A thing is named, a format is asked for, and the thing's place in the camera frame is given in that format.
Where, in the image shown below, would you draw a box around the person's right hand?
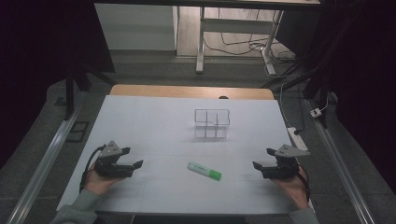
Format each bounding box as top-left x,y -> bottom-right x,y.
274,167 -> 311,210

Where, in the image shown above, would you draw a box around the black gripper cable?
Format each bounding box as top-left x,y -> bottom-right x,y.
78,144 -> 107,194
295,166 -> 312,203

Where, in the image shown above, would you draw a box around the clear acrylic organizer box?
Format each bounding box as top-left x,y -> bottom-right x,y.
193,108 -> 231,139

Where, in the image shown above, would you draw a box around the person's left hand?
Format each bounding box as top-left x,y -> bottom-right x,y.
83,164 -> 123,197

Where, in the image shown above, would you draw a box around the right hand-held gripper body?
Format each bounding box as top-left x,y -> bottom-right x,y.
262,144 -> 311,181

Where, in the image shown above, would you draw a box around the aluminium rail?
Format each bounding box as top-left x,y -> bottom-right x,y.
304,98 -> 377,224
5,92 -> 87,224

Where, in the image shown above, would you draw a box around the black floor plate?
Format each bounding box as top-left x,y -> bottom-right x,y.
66,120 -> 91,144

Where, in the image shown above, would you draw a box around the black floor cables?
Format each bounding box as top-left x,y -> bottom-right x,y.
204,7 -> 297,64

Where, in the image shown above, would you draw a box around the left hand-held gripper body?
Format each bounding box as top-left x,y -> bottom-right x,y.
93,140 -> 135,179

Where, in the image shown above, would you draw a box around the black metal stand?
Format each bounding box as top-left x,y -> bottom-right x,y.
64,62 -> 118,121

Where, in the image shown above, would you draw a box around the white table cover sheet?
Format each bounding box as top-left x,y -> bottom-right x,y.
56,94 -> 314,216

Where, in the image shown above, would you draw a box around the green highlighter pen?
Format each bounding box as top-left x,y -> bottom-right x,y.
187,161 -> 223,182

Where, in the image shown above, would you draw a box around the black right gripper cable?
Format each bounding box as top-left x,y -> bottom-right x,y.
295,166 -> 312,203

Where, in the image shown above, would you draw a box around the white power strip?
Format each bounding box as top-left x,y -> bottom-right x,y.
287,126 -> 309,151

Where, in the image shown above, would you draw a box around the white desk frame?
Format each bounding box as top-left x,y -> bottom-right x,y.
195,6 -> 285,77

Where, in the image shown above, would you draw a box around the white cabinet panel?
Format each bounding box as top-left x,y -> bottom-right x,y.
93,3 -> 179,51

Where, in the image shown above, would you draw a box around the white power strip cable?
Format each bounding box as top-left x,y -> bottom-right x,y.
278,82 -> 291,129

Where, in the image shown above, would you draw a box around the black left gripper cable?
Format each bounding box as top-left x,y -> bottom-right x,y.
78,144 -> 107,194

